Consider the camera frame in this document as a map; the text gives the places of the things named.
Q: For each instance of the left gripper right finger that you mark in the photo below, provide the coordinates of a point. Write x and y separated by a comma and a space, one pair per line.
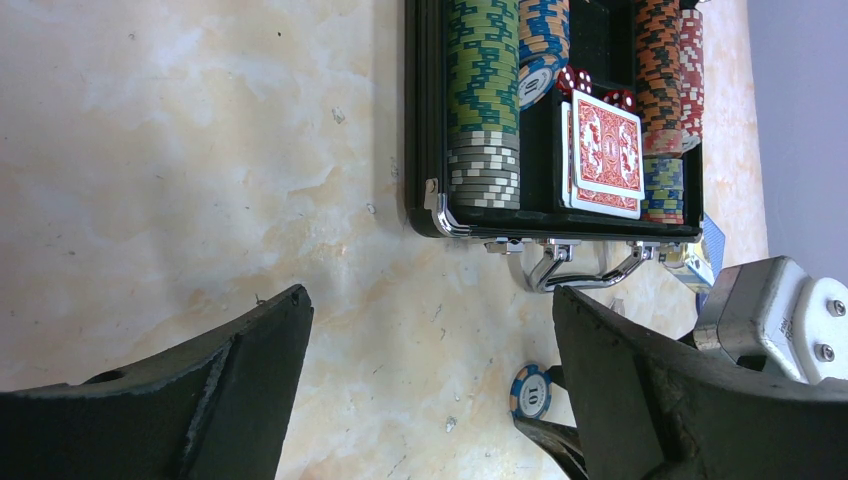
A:
650, 407

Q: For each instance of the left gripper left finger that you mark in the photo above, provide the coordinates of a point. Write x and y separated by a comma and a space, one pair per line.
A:
216, 406

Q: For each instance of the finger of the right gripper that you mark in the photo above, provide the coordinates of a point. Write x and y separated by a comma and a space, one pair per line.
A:
556, 375
560, 442

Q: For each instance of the blue poker chip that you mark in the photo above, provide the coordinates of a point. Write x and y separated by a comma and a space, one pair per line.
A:
530, 393

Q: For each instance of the black aluminium poker case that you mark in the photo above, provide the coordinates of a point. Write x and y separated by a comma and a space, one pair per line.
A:
581, 249

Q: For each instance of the blue playing card box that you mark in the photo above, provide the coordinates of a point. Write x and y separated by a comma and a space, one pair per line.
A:
697, 265

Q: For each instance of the red playing card deck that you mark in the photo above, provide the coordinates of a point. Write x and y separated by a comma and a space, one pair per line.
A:
603, 158

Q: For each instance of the red die in case top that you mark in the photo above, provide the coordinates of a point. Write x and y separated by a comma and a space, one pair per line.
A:
622, 99

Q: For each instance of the red die in case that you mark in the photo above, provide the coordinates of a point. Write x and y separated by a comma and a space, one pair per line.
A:
622, 99
566, 82
582, 81

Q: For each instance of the red die in case bottom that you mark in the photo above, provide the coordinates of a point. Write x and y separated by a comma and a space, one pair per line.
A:
566, 82

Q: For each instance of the red die in case middle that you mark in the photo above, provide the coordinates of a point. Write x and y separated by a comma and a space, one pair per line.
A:
582, 81

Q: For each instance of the green grey chip stack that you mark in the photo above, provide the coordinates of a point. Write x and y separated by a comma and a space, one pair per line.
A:
482, 65

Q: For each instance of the purple blue chip stack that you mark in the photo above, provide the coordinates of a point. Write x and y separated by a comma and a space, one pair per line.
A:
544, 47

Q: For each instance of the orange black chip stack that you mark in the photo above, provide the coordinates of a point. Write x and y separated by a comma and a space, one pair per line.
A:
659, 105

